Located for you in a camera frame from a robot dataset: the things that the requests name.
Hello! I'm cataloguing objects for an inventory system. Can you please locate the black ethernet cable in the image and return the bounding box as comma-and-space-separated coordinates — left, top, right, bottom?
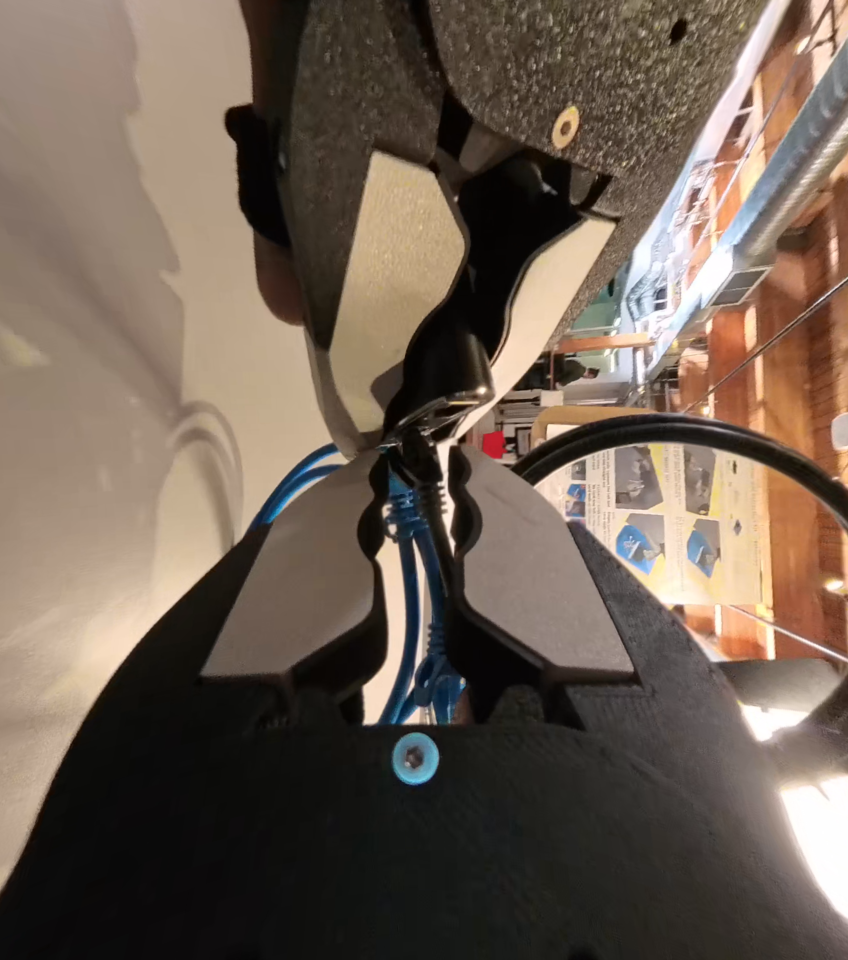
394, 413, 848, 781

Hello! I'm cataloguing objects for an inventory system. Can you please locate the black ethernet adapter hub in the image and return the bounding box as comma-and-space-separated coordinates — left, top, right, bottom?
391, 323, 497, 444

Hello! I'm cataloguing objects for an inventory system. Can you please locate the silver air duct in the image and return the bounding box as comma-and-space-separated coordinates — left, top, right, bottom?
732, 15, 848, 279

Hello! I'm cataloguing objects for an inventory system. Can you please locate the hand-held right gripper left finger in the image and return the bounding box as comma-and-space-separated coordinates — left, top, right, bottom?
202, 455, 391, 688

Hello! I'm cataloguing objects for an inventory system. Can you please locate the blue ethernet cable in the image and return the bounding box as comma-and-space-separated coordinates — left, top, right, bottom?
252, 443, 467, 724

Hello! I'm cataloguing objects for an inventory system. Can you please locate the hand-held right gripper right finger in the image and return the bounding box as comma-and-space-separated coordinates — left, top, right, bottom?
444, 446, 638, 688

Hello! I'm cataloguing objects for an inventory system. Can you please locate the instruction sheet on stand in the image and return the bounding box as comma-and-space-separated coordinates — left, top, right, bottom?
541, 405, 773, 613

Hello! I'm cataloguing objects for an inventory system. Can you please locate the person's left hand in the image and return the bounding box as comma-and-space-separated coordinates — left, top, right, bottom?
252, 233, 313, 328

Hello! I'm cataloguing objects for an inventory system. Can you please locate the bright ceiling light panel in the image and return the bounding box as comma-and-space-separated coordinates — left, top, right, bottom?
739, 698, 848, 943

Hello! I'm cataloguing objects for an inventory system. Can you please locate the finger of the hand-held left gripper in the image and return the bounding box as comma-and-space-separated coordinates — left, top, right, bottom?
304, 147, 470, 451
454, 210, 620, 444

